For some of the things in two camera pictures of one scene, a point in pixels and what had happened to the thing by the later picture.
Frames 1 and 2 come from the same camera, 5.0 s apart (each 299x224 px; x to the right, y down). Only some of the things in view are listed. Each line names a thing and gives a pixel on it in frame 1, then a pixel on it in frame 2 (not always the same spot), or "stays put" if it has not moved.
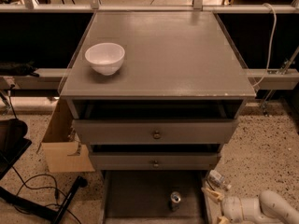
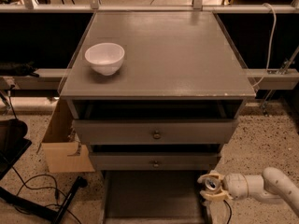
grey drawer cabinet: (155, 91) stays put
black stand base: (41, 209) stays put
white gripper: (231, 207) to (234, 185)
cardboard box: (61, 147) stays put
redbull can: (175, 200) to (212, 184)
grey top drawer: (155, 131) stays put
